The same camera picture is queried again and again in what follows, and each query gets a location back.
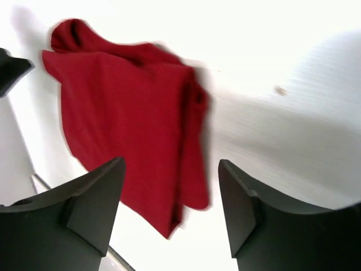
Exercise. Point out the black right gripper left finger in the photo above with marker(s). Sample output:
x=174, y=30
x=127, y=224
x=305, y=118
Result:
x=32, y=237

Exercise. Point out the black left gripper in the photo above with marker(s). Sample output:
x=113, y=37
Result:
x=12, y=70

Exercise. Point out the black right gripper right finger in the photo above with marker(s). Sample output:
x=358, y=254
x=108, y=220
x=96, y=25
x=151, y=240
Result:
x=270, y=230

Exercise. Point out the red t-shirt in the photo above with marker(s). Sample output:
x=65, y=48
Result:
x=139, y=102

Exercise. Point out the aluminium rail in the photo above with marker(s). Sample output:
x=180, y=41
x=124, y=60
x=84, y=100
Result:
x=90, y=223

